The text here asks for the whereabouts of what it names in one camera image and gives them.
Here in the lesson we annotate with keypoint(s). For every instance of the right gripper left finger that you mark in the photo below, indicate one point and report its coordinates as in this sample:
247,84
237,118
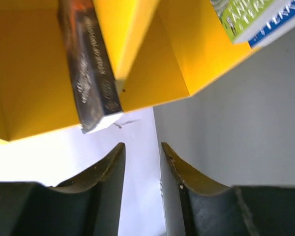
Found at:
87,204

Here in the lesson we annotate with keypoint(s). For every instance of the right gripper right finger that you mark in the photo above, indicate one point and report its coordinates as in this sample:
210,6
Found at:
196,205

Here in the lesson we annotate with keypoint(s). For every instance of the dark Tale of Two Cities book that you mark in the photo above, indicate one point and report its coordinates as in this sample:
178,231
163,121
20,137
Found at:
92,79

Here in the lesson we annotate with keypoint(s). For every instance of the lime 65-storey treehouse book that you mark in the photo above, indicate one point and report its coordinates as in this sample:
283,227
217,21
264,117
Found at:
246,20

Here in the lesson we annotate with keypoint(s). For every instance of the blue 91-storey treehouse book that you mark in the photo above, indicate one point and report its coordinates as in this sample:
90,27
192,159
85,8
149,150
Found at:
278,25

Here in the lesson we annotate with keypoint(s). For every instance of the yellow wooden shelf box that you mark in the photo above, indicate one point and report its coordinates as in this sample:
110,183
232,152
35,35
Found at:
160,51

